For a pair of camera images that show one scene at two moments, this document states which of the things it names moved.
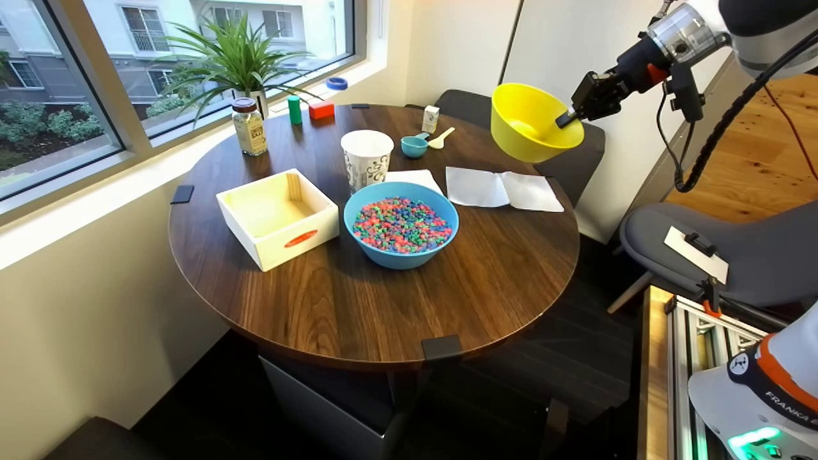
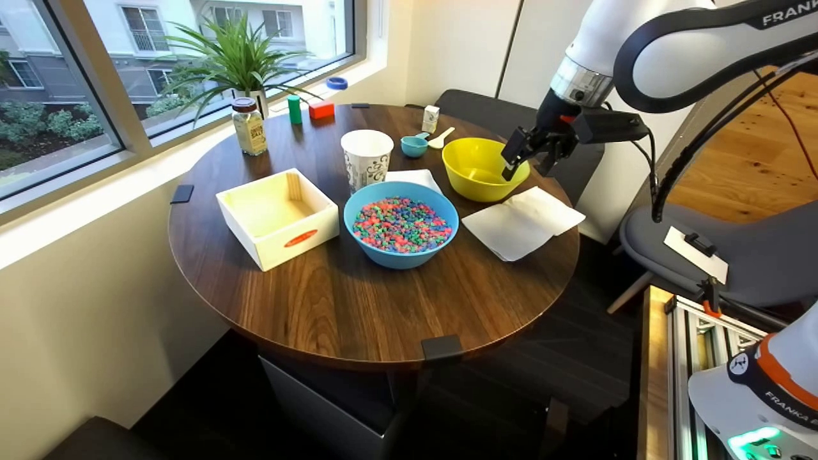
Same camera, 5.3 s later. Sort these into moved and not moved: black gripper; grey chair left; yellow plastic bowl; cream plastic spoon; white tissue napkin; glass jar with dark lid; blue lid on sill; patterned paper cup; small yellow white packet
Moved: white tissue napkin; yellow plastic bowl; black gripper
Not moved: small yellow white packet; glass jar with dark lid; cream plastic spoon; blue lid on sill; grey chair left; patterned paper cup
